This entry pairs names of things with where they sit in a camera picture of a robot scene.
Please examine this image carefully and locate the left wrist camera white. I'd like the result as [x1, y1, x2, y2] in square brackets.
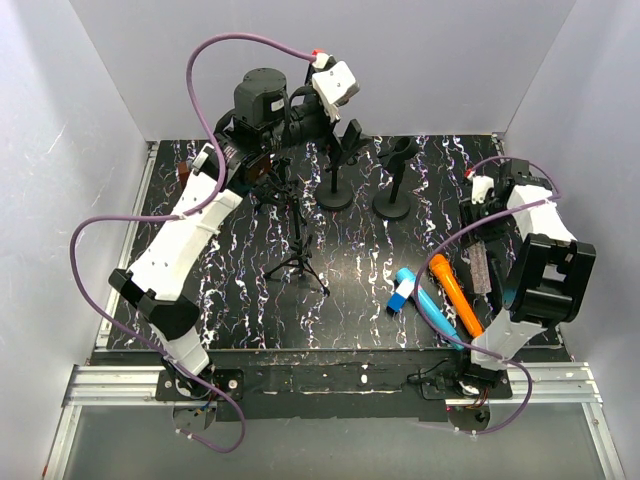
[311, 56, 360, 122]

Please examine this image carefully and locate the brown red box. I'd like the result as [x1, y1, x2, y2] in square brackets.
[177, 161, 191, 190]

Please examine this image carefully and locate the cyan toy microphone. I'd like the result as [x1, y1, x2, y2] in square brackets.
[395, 268, 460, 340]

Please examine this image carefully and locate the shock mount tripod stand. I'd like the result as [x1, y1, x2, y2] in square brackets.
[263, 193, 330, 296]

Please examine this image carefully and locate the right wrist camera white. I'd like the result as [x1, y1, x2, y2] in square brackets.
[471, 175, 494, 205]

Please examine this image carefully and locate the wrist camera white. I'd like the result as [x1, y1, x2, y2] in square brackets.
[311, 56, 360, 122]
[471, 175, 494, 205]

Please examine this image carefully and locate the blue white block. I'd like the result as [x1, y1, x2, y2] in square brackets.
[387, 279, 414, 313]

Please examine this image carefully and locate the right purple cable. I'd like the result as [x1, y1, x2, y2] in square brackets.
[412, 155, 564, 435]

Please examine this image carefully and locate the glitter silver microphone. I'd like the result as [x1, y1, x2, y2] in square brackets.
[468, 241, 492, 295]

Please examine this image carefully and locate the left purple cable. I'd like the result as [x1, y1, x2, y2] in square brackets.
[69, 33, 331, 454]

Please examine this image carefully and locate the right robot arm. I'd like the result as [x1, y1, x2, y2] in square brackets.
[452, 158, 596, 398]

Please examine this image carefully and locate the purple cable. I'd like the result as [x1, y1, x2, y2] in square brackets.
[412, 155, 564, 435]
[69, 33, 331, 454]

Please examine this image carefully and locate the aluminium frame rail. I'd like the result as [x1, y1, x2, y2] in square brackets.
[42, 362, 625, 479]

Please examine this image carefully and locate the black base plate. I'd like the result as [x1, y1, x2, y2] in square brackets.
[156, 348, 516, 422]

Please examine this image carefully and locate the round base stand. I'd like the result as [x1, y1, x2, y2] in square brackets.
[372, 137, 419, 220]
[314, 151, 354, 212]

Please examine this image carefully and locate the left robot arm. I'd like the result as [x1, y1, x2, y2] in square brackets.
[109, 59, 366, 400]

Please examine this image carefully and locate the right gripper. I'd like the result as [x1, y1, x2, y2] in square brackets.
[458, 197, 514, 249]

